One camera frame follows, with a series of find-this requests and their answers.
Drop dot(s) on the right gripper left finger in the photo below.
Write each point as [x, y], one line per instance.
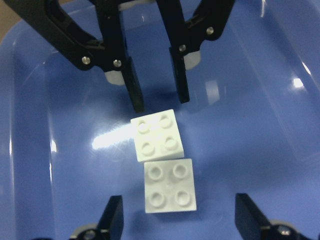
[110, 225]

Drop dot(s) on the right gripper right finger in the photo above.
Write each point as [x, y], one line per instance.
[252, 224]

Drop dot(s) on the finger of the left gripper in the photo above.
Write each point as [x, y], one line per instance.
[179, 72]

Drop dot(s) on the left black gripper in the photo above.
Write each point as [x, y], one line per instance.
[110, 53]

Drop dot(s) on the white block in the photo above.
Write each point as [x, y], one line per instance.
[169, 186]
[156, 137]

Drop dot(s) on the blue plastic tray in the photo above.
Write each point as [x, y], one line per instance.
[252, 125]

